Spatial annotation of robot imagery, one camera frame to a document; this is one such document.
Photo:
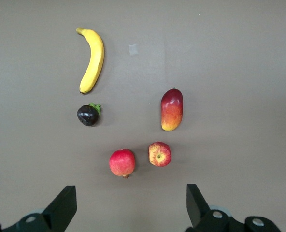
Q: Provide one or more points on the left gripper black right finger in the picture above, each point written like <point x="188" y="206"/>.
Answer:
<point x="201" y="215"/>

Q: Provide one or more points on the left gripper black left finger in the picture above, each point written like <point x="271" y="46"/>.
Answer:
<point x="61" y="212"/>

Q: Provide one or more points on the red yellow apple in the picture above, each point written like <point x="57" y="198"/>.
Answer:
<point x="159" y="154"/>

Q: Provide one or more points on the yellow banana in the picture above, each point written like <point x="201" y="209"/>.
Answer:
<point x="94" y="55"/>

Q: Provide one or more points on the red pomegranate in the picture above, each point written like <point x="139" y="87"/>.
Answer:
<point x="122" y="163"/>

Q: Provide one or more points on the dark purple mangosteen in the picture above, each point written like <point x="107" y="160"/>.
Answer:
<point x="87" y="116"/>

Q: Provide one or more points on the red yellow mango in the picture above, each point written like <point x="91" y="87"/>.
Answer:
<point x="172" y="111"/>

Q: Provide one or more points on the small clear tape patch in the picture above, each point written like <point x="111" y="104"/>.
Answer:
<point x="132" y="50"/>

